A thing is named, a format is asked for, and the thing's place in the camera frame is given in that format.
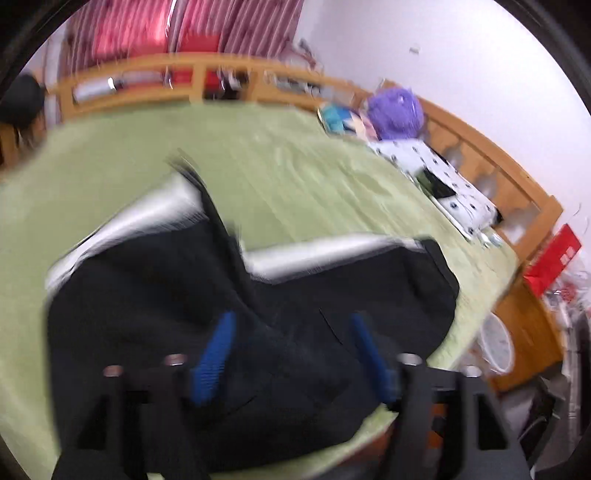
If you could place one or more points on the red carton by bed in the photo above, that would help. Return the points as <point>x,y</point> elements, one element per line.
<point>552,261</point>

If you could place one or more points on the green bed blanket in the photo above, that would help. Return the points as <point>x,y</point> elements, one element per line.
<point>273,174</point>

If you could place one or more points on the white spotted pillow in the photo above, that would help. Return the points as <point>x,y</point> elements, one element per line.
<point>469,210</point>

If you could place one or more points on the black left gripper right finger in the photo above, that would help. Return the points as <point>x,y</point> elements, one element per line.
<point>448,425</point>

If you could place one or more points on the dark tablet on pillow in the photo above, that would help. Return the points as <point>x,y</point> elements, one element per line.
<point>434,186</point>

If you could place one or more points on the red striped curtain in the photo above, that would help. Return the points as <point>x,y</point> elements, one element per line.
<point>104,31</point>

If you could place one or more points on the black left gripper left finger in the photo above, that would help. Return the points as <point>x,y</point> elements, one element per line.
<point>139,424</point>

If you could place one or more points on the purple plush toy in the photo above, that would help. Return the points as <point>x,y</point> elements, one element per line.
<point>396,113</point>

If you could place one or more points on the teal and pink cloth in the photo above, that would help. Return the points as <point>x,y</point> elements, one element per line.
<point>340,120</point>

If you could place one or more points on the black garment on shelf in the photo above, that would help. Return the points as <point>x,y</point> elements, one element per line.
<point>22,102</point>

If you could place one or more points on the black pants with white stripe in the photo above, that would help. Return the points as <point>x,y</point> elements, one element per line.
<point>154,280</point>

